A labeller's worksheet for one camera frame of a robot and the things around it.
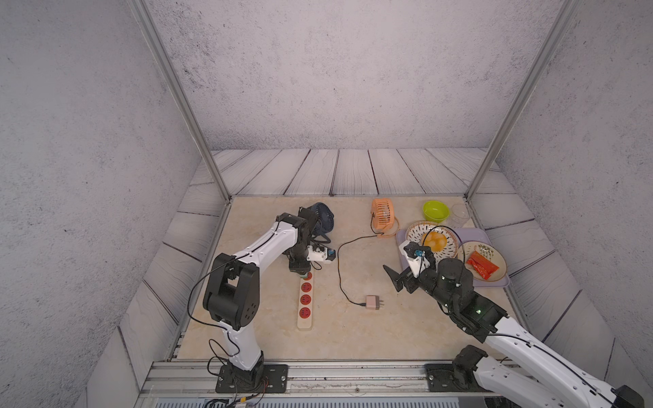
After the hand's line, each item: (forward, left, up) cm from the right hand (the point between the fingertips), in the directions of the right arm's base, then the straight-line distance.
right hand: (400, 255), depth 73 cm
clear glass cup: (+35, -34, -21) cm, 53 cm away
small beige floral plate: (+16, -39, -22) cm, 48 cm away
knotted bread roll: (+19, -19, -19) cm, 33 cm away
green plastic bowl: (+35, -24, -20) cm, 47 cm away
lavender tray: (+22, -7, -22) cm, 32 cm away
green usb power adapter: (+2, +30, -17) cm, 34 cm away
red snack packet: (+9, -34, -21) cm, 41 cm away
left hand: (+7, +30, -15) cm, 34 cm away
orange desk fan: (+25, 0, -16) cm, 29 cm away
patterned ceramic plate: (+25, -14, -21) cm, 35 cm away
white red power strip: (-5, +29, -21) cm, 36 cm away
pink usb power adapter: (-5, +7, -21) cm, 23 cm away
